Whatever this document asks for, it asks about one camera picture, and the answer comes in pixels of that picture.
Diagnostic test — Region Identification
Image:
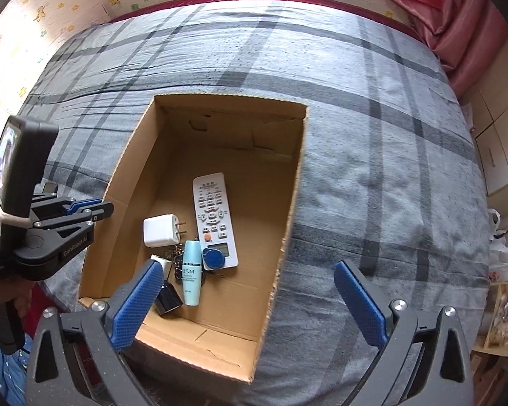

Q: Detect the small white power adapter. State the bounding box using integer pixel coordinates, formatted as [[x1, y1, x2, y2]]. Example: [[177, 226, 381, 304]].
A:
[[150, 255, 173, 279]]

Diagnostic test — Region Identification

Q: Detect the grey plaid bed sheet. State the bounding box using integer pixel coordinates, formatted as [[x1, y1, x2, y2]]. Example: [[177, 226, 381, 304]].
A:
[[20, 0, 489, 405]]

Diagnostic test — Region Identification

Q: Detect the person's left hand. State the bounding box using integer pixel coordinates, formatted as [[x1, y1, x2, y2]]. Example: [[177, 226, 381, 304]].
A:
[[0, 277, 35, 318]]

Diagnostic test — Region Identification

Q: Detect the wooden shelf with items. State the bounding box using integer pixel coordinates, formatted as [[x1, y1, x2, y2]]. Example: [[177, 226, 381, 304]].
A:
[[471, 281, 508, 405]]

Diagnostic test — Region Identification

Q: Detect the beige cabinet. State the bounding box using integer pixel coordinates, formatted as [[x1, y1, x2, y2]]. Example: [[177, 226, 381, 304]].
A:
[[461, 39, 508, 226]]

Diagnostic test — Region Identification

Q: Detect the mint green tube bottle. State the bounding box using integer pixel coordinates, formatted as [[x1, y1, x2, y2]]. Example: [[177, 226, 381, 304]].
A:
[[182, 240, 203, 307]]

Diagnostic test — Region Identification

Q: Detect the white remote control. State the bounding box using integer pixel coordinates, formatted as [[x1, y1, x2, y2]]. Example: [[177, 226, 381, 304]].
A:
[[192, 172, 238, 269]]

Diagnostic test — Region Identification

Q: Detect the large white power adapter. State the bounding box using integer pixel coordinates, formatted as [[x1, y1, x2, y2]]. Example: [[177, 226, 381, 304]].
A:
[[143, 213, 186, 248]]

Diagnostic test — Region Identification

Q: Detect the blue oval key fob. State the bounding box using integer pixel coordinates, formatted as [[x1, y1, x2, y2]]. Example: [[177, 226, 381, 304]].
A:
[[202, 247, 226, 270]]

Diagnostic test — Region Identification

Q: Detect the black cylindrical cap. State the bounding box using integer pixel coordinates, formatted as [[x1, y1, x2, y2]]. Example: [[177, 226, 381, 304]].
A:
[[154, 280, 183, 316]]

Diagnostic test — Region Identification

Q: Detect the gold keychain with carabiner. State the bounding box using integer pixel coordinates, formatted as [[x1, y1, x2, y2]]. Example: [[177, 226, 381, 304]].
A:
[[164, 243, 184, 284]]

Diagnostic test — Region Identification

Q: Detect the pink curtain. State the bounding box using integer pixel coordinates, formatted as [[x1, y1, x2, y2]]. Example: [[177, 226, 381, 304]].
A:
[[392, 0, 508, 96]]

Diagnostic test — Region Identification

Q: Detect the brown cardboard box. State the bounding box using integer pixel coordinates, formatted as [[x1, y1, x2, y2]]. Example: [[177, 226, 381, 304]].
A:
[[79, 93, 307, 384]]

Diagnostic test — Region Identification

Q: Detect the phone mounted on gripper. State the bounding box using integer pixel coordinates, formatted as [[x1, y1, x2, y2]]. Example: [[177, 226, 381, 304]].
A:
[[0, 115, 59, 280]]

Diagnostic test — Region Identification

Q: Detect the white plastic bag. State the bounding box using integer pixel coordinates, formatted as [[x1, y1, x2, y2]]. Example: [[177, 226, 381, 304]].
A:
[[488, 208, 508, 282]]

